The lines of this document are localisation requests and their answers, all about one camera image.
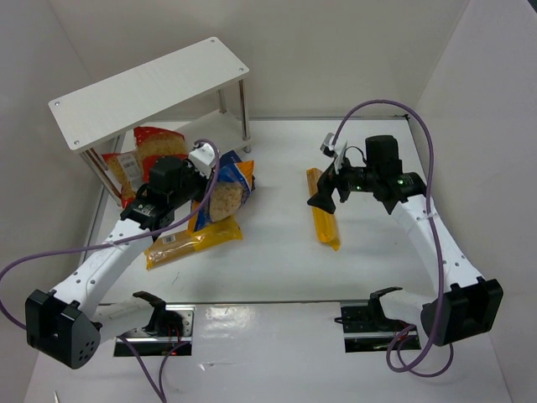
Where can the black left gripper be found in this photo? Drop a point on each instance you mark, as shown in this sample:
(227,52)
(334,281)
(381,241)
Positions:
(198,180)

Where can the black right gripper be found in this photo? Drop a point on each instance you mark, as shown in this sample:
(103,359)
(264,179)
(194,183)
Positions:
(336,183)

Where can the blue and orange pasta bag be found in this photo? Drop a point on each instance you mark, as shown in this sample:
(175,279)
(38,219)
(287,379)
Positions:
(234,186)

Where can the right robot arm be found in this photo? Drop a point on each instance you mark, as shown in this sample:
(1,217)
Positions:
(466,304)

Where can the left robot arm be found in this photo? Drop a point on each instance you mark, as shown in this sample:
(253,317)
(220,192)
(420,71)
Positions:
(68,322)

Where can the red fusilli pasta bag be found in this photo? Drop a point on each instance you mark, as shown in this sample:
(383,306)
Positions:
(153,143)

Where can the red pasta bag with label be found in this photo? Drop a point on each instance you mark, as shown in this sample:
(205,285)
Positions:
(126,170)

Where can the white two-tier shelf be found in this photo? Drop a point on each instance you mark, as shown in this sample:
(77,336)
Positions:
(110,108)

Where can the yellow spaghetti packet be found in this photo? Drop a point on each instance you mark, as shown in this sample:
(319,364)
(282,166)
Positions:
(178,245)
(326,228)

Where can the blue Barilla rigatoni box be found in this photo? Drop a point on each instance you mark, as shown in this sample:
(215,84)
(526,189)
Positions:
(230,157)

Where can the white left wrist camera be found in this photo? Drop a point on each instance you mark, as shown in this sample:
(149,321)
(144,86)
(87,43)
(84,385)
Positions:
(204,157)

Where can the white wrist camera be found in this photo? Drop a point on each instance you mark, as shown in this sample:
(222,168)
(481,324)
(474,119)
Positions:
(204,157)
(334,149)

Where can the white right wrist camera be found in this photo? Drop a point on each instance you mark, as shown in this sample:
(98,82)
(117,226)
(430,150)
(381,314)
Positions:
(334,149)

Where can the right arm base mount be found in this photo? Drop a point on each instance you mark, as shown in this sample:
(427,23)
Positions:
(361,334)

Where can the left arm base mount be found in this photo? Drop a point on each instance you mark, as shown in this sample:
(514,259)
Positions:
(174,331)

